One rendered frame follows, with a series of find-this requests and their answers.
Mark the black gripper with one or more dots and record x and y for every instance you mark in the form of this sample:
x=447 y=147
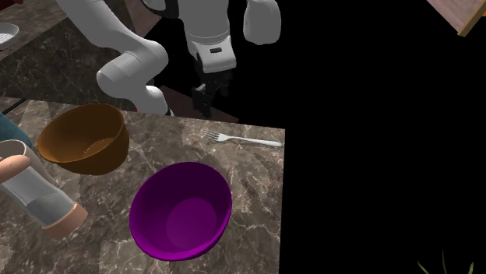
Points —
x=212 y=77

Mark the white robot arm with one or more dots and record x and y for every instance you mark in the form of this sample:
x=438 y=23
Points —
x=129 y=64

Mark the dark robot stand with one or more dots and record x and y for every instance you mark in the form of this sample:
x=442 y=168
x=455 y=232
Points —
x=180 y=101

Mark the silver fork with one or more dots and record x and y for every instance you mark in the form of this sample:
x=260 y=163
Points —
x=243 y=139

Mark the purple bowl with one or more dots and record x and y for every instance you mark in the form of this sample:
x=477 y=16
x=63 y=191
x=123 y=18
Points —
x=180 y=212

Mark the brown bowl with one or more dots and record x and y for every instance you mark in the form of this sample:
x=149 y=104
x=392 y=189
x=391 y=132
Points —
x=81 y=138

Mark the clear glass bottle peach cap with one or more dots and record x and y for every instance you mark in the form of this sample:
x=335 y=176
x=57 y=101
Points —
x=38 y=193

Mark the teal object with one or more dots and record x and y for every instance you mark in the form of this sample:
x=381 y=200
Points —
x=9 y=129

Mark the peach rounded object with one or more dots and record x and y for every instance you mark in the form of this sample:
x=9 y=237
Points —
x=11 y=167

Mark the white bowl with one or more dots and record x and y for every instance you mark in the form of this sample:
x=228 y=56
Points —
x=7 y=36

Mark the pale board with wood edge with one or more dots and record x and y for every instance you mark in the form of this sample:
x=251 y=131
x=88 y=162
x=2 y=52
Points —
x=459 y=13

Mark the green plant leaves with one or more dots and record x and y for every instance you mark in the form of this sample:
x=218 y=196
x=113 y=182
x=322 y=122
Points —
x=444 y=265

